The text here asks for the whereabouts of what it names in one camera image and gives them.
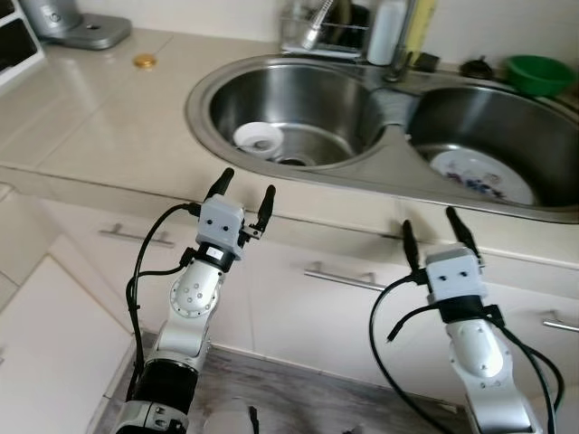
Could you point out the white corner cabinet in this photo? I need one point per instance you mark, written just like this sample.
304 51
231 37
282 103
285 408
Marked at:
54 362

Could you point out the black sink plug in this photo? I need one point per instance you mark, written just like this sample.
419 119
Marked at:
477 70

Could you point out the small white bowl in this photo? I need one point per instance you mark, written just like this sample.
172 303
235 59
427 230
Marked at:
258 136

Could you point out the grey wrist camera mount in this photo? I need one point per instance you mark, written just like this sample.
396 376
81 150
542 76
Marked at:
220 221
452 276

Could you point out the grey left robot leg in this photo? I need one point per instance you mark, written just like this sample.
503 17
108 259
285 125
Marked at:
226 420

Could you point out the white floral plate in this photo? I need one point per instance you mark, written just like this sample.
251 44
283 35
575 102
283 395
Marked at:
470 176

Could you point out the chrome flexible faucet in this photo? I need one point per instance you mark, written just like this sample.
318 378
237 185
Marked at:
317 32

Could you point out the grey appliance base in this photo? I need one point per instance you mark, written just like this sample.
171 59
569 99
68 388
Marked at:
81 32

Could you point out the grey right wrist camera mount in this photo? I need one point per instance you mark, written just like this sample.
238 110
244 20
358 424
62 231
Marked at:
452 276

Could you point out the yellow bottle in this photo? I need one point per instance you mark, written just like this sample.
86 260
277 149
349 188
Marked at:
421 27

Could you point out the gold round jar lid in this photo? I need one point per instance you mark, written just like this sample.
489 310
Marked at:
145 61

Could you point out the white cabinet door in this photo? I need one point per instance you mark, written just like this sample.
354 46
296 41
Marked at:
529 294
298 325
109 267

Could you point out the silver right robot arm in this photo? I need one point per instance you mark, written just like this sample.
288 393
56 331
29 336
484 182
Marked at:
475 357

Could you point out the small black sponge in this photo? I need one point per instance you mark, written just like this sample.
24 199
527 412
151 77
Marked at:
427 62

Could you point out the white plastic bottle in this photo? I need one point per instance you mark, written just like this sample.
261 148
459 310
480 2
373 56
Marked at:
387 32

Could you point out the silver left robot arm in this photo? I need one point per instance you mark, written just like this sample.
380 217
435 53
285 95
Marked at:
194 294

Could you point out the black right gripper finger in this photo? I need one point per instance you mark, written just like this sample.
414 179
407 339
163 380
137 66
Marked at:
464 231
412 249

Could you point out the stainless steel double sink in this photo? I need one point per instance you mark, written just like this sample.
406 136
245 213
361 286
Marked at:
317 99

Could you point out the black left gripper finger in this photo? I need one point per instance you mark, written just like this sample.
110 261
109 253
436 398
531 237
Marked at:
266 206
221 184

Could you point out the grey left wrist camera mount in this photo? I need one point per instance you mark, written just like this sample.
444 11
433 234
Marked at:
220 221

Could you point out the green plastic bowl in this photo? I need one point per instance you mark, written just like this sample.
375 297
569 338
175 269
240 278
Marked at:
538 77

